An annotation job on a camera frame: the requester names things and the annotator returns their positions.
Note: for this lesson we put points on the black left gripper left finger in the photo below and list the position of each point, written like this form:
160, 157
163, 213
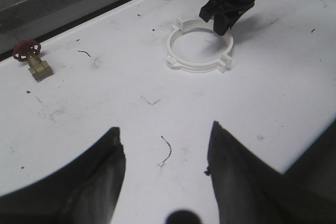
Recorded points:
84, 191

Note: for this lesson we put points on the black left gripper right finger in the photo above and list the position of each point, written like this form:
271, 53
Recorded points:
247, 190

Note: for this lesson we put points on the white half pipe clamp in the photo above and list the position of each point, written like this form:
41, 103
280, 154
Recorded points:
222, 63
175, 62

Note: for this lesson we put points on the brass valve red handwheel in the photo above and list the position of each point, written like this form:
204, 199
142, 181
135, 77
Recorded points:
29, 50

